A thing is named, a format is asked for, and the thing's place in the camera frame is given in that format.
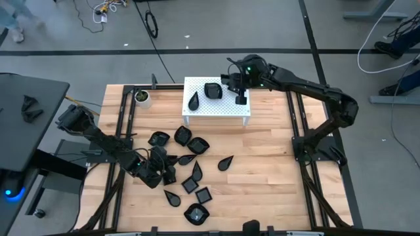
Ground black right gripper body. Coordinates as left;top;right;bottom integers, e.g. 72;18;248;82
229;70;250;106

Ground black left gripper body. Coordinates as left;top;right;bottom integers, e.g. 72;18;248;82
147;146;178;189

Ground white perforated metal riser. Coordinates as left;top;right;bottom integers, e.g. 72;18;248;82
182;76;252;127

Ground white pot with succulent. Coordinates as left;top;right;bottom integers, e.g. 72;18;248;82
133;88;154;110

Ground grey metal stand base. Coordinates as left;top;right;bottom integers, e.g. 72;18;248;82
25;139;91;216

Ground black desk crossbar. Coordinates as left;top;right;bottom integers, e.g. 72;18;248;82
31;149;89;182

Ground dark grey desk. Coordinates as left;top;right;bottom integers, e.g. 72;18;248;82
0;72;70;236

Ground black triangular part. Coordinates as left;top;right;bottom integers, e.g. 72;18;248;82
21;94;39;113
20;109;45;125

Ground round black device with light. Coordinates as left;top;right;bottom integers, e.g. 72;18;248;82
2;178;27;203

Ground grey desk foot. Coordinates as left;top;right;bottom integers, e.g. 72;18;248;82
369;94;420;106
343;0;410;20

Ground person's leg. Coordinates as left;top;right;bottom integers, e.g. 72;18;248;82
379;70;420;97
373;26;420;60

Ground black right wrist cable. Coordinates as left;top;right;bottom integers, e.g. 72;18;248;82
226;56;247;99

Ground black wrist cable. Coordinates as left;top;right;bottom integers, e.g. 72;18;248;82
131;147;165;180
226;56;247;99

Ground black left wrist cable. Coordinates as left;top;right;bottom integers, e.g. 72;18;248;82
131;147;165;180

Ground black aluminium table frame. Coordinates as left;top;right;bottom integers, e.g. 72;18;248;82
74;83;364;236

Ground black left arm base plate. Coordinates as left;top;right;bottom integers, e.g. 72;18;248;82
85;137;132;164

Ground long black floor cable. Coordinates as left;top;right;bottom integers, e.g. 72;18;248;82
133;0;176;83

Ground black coiled cable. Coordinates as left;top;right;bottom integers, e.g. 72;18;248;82
145;10;159;39

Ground yellow floor cable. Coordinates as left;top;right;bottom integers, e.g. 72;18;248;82
64;95;100;117

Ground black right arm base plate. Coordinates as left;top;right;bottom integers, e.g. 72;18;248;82
291;136;345;163

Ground white floor cable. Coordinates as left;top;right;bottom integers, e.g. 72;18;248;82
356;0;420;74

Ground thin black floor cable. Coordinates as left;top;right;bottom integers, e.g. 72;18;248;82
72;0;105;34

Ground white and yellow cable bundle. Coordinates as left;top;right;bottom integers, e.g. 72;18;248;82
93;0;129;16

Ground black cable bundle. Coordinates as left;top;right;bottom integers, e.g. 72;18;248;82
387;11;420;42

